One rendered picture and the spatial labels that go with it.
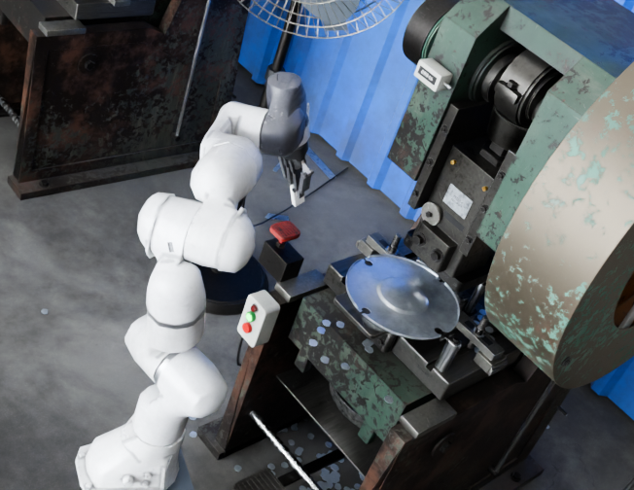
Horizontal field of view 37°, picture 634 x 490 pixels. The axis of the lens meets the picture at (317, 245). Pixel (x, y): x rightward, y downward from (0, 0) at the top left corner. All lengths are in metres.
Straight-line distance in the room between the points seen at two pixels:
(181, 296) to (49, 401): 1.23
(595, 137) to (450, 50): 0.55
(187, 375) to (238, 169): 0.42
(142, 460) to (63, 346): 1.00
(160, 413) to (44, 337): 1.13
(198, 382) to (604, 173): 0.84
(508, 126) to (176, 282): 0.81
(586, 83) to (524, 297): 0.46
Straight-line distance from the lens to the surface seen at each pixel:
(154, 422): 2.00
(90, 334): 3.07
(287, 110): 2.02
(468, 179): 2.15
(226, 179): 1.72
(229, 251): 1.68
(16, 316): 3.10
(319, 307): 2.39
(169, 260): 1.72
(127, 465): 2.09
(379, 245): 2.48
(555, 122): 1.93
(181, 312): 1.73
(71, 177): 3.62
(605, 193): 1.60
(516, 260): 1.70
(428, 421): 2.25
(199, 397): 1.86
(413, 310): 2.27
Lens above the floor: 2.19
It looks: 37 degrees down
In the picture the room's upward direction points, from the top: 21 degrees clockwise
